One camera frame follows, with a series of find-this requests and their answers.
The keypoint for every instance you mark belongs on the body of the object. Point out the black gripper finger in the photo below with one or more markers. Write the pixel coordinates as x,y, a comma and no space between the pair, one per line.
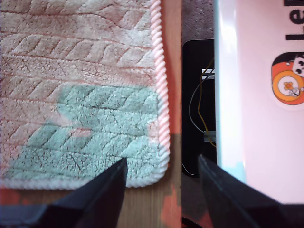
104,197
232,202

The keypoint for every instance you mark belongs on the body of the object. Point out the white board with sticker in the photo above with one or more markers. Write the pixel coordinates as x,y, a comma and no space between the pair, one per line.
256,118

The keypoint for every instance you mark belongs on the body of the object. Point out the pink green fluffy tea towel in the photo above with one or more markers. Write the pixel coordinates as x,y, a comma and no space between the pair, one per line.
71,71

